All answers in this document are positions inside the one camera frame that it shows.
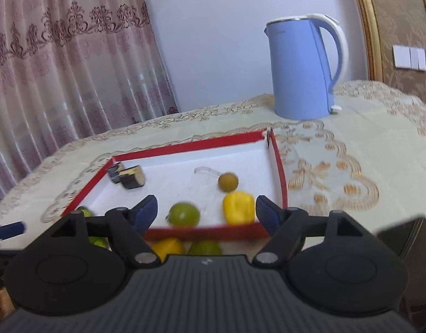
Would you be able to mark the yellow toy fruit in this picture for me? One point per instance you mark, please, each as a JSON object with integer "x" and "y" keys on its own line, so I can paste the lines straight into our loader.
{"x": 167, "y": 247}

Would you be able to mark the dark cylinder with tan face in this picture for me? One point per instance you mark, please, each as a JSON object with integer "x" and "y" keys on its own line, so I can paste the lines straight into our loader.
{"x": 133, "y": 177}

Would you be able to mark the blue electric kettle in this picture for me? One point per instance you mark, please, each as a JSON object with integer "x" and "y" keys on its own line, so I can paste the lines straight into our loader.
{"x": 299, "y": 73}

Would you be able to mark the gold framed upholstered panel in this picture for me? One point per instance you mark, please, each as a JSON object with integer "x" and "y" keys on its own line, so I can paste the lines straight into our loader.
{"x": 396, "y": 14}

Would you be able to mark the white wall switch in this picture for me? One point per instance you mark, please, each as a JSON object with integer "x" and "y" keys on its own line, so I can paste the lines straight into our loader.
{"x": 410, "y": 57}

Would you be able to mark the round green toy fruit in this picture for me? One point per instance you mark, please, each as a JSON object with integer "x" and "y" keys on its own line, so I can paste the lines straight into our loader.
{"x": 183, "y": 214}

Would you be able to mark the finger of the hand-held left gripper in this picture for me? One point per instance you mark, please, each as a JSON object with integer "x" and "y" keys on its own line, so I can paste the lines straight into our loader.
{"x": 8, "y": 230}

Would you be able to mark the beige embroidered tablecloth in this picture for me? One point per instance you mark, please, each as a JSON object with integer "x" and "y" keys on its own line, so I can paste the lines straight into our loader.
{"x": 365, "y": 145}

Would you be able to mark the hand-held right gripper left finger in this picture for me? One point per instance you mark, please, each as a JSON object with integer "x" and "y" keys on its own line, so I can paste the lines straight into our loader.
{"x": 145, "y": 214}

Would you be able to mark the yellow toy pepper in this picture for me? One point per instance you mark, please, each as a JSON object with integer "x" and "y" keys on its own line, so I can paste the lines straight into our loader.
{"x": 238, "y": 208}

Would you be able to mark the green toy fruit with face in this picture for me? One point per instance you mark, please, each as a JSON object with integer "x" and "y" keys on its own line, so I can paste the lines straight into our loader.
{"x": 85, "y": 211}

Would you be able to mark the red shallow cardboard box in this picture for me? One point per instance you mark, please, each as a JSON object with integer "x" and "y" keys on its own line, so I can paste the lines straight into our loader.
{"x": 213, "y": 159}

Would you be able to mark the black object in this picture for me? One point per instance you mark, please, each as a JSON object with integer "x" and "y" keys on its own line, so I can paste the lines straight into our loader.
{"x": 412, "y": 246}

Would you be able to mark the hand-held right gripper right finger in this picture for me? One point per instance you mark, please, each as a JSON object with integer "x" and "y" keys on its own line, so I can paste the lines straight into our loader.
{"x": 266, "y": 212}

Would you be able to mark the brown round toy fruit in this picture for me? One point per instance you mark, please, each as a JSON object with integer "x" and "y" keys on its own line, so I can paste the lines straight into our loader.
{"x": 228, "y": 181}

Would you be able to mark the pink patterned curtain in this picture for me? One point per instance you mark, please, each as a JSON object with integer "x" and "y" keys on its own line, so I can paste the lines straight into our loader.
{"x": 67, "y": 76}

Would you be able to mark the small dark cylinder piece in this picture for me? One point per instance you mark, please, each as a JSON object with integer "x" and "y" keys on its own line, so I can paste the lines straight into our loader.
{"x": 114, "y": 172}

